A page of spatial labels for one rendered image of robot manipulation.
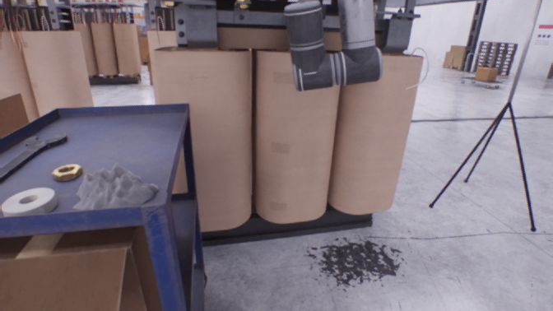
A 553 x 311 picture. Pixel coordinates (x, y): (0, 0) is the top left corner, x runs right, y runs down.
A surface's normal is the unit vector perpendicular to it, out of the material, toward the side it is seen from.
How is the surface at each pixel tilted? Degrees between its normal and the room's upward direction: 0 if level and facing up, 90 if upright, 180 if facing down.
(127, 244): 0
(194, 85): 90
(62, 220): 90
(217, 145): 90
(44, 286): 26
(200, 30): 90
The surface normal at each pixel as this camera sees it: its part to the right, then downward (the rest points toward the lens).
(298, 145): 0.23, 0.36
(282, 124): -0.14, 0.36
